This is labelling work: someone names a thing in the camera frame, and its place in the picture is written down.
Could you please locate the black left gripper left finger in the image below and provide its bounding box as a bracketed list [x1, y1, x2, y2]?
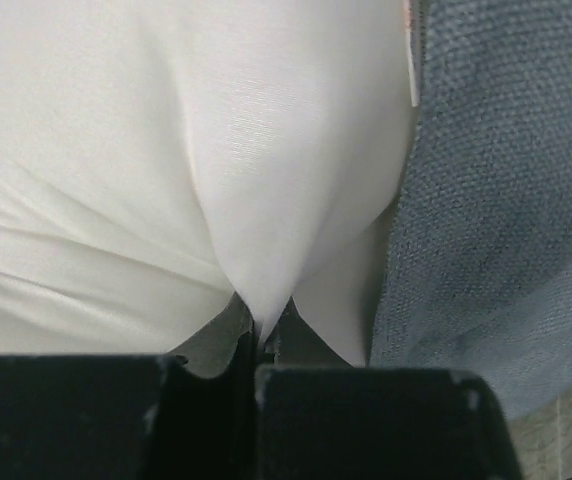
[0, 297, 255, 479]

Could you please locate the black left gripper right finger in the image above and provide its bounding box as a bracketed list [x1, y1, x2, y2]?
[254, 301, 521, 479]

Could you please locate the blue fish print pillowcase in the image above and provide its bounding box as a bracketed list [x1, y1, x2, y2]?
[369, 1, 572, 418]

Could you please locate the white pillow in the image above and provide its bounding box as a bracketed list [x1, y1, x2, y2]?
[0, 1, 416, 366]

